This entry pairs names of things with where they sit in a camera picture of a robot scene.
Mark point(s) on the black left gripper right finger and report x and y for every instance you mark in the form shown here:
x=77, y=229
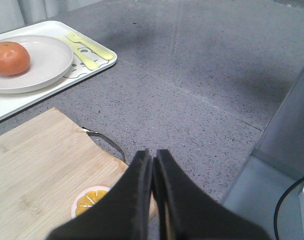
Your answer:
x=187, y=213

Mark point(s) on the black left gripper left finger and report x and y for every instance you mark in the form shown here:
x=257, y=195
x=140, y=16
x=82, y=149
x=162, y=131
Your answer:
x=122, y=214

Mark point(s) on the beige round plate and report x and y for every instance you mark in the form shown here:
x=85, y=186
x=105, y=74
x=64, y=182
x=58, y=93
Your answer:
x=51, y=58

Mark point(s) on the orange mandarin fruit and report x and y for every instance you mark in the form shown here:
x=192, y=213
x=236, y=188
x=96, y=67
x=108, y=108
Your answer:
x=14, y=58

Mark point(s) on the white rectangular bear tray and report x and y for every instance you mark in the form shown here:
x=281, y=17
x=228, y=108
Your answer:
x=11, y=103

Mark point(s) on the orange slice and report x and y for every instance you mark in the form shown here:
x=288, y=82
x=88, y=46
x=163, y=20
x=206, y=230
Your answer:
x=88, y=198

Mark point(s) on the wooden cutting board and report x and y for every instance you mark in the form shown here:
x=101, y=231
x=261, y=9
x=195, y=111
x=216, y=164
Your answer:
x=44, y=164

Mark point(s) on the yellow plastic knife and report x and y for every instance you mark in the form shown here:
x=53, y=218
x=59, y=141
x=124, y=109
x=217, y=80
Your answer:
x=89, y=64

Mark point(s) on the yellow plastic fork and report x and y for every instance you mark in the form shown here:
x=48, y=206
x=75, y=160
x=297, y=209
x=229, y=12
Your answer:
x=98, y=50

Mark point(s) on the grey curtain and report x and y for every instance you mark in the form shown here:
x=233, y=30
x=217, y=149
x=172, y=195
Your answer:
x=18, y=13

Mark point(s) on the metal cutting board handle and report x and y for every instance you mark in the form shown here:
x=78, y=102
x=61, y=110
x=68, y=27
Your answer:
x=108, y=140

